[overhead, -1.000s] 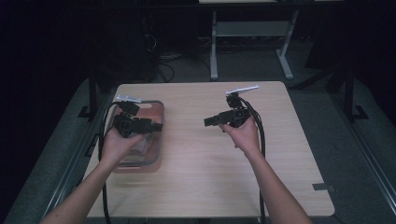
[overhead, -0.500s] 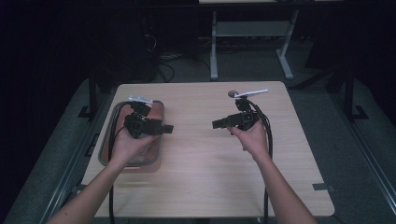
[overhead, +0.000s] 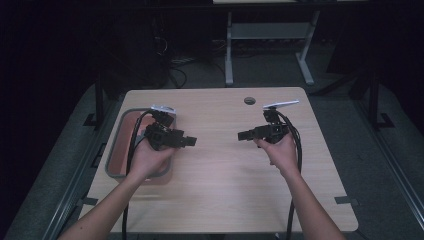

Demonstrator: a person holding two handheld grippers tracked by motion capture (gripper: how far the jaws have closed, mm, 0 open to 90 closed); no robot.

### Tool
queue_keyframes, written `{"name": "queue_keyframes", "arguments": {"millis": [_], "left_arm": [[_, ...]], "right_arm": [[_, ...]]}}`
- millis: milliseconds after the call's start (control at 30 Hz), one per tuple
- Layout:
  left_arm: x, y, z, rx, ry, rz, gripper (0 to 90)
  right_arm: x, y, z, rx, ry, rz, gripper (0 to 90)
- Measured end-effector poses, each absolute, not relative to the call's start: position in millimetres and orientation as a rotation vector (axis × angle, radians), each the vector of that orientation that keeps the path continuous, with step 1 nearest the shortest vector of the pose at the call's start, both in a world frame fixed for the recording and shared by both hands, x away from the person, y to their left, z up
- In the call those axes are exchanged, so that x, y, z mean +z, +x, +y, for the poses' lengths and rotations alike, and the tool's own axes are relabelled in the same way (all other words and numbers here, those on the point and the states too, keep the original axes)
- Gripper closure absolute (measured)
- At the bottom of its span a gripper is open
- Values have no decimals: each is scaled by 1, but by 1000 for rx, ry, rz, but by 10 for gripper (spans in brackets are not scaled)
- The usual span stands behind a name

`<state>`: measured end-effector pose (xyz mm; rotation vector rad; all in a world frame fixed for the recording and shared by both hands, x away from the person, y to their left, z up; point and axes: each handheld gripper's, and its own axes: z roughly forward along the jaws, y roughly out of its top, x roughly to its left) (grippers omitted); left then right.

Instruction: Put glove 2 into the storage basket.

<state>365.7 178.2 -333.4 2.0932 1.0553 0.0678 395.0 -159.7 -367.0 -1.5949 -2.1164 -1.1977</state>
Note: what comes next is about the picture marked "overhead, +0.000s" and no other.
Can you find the black tape strip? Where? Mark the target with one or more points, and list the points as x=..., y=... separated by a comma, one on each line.
x=346, y=200
x=87, y=201

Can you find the pink basin with grey rim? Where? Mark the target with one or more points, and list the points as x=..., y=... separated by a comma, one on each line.
x=120, y=153

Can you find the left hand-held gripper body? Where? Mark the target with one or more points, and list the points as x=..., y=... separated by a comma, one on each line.
x=163, y=135

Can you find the person's right hand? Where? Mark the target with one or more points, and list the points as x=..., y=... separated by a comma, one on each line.
x=283, y=155

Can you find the black metal stand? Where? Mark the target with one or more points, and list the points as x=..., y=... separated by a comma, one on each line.
x=99, y=100
x=373, y=100

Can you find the person's left hand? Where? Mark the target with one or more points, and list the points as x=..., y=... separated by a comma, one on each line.
x=148, y=161

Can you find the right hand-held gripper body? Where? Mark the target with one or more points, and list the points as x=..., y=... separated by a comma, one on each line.
x=273, y=131

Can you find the white metal desk frame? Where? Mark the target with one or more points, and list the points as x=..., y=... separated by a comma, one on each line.
x=266, y=30

